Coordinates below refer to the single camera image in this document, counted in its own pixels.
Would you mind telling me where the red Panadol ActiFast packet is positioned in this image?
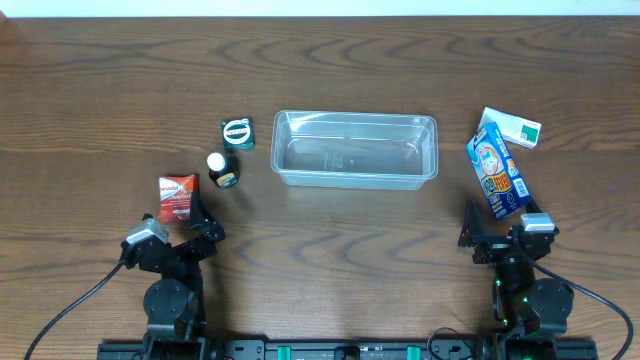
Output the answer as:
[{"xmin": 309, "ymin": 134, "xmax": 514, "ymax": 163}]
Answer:
[{"xmin": 158, "ymin": 174, "xmax": 198, "ymax": 223}]

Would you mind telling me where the blue cooling patch box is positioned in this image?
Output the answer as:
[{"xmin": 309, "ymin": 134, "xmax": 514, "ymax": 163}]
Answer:
[{"xmin": 466, "ymin": 123, "xmax": 531, "ymax": 220}]

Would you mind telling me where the white green medicine box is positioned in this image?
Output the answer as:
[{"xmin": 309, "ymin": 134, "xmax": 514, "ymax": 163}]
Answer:
[{"xmin": 479, "ymin": 107, "xmax": 542, "ymax": 148}]

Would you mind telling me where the green Zam-Buk ointment box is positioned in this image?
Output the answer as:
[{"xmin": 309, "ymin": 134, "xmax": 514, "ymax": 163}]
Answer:
[{"xmin": 221, "ymin": 117, "xmax": 255, "ymax": 151}]

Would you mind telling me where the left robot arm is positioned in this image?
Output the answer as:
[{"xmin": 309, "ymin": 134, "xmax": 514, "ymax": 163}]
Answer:
[{"xmin": 120, "ymin": 193, "xmax": 225, "ymax": 360}]

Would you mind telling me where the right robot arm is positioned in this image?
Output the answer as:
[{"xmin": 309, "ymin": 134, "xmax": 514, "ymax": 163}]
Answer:
[{"xmin": 458, "ymin": 200, "xmax": 574, "ymax": 359}]

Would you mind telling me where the clear plastic container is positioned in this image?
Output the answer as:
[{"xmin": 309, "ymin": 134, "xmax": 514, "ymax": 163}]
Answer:
[{"xmin": 270, "ymin": 110, "xmax": 439, "ymax": 190}]

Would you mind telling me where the dark syrup bottle white cap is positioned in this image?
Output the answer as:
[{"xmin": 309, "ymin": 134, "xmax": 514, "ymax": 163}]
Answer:
[{"xmin": 206, "ymin": 152, "xmax": 239, "ymax": 189}]

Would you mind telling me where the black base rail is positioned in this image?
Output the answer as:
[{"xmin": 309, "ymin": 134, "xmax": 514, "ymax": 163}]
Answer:
[{"xmin": 97, "ymin": 339, "xmax": 599, "ymax": 360}]

